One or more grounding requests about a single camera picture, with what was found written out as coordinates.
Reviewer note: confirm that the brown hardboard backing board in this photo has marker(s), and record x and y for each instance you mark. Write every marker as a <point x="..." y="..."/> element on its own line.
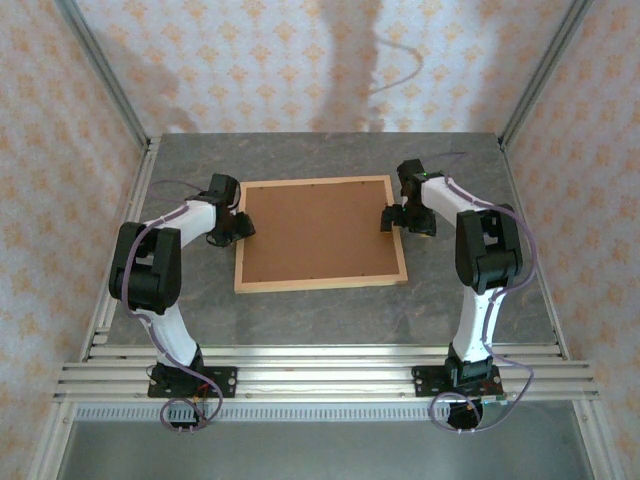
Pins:
<point x="320" y="230"/>

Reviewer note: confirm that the light wooden picture frame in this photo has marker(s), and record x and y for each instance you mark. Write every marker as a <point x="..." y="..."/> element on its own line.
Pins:
<point x="320" y="287"/>

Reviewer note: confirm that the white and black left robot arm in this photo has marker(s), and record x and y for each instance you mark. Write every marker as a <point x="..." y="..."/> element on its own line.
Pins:
<point x="195" y="220"/>

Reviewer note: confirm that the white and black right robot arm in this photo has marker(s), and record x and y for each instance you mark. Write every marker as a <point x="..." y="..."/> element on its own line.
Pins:
<point x="440" y="200"/>

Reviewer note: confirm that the wide aluminium extrusion crossbeam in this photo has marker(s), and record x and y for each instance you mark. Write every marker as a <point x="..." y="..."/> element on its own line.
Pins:
<point x="325" y="385"/>

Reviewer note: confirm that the small green circuit board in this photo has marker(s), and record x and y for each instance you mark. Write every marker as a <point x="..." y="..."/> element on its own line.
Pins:
<point x="495" y="400"/>

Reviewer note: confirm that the grey metal lower panel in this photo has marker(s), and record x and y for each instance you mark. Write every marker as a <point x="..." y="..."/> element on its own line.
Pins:
<point x="325" y="450"/>

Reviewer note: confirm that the aluminium table side rail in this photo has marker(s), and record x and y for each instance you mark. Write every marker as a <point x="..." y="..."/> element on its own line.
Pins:
<point x="142" y="170"/>
<point x="509" y="170"/>

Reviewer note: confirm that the aluminium corner post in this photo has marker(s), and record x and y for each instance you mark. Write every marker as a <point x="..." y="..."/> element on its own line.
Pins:
<point x="540" y="75"/>
<point x="106" y="75"/>

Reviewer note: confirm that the aluminium table edge rail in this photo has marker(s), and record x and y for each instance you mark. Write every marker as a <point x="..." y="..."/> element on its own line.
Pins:
<point x="325" y="352"/>

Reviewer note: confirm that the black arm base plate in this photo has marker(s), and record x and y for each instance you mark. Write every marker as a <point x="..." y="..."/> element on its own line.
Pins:
<point x="425" y="380"/>
<point x="225" y="382"/>

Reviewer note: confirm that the aluminium lower frame post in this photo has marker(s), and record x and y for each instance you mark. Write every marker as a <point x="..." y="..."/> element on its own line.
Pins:
<point x="592" y="435"/>
<point x="55" y="435"/>

